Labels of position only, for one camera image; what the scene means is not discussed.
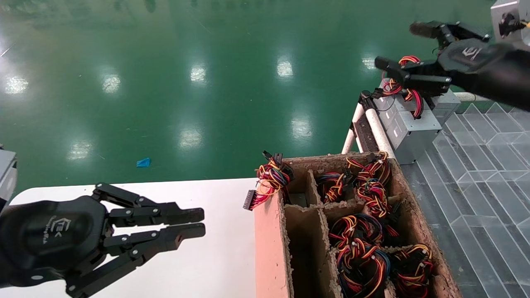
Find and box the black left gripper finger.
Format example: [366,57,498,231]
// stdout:
[91,183,205,228]
[66,223,206,298]

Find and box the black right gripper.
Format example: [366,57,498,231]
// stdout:
[375,21,516,102]

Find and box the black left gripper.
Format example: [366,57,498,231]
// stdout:
[0,195,111,289]

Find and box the grey power supply with wires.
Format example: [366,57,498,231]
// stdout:
[430,88,461,127]

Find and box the grey metal power supply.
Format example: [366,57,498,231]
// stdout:
[374,79,414,137]
[393,110,442,165]
[385,99,433,151]

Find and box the brown cardboard divider box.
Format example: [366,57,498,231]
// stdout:
[254,152,463,298]

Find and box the clear acrylic divider tray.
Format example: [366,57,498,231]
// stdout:
[400,103,530,298]

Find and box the tangled red yellow wire bundle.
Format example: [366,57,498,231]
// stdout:
[382,55,426,119]

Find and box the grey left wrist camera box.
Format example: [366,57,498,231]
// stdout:
[0,145,19,209]

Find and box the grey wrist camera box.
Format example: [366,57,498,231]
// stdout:
[491,0,530,52]
[0,145,19,209]

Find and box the white pipe rack frame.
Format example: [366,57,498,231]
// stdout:
[342,90,477,160]

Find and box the multicolour wire harness bundle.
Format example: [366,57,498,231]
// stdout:
[347,152,392,185]
[317,171,353,203]
[355,178,401,238]
[328,213,385,249]
[243,151,294,211]
[389,243,435,298]
[335,242,393,298]

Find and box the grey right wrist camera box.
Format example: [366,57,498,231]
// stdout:
[491,0,530,52]

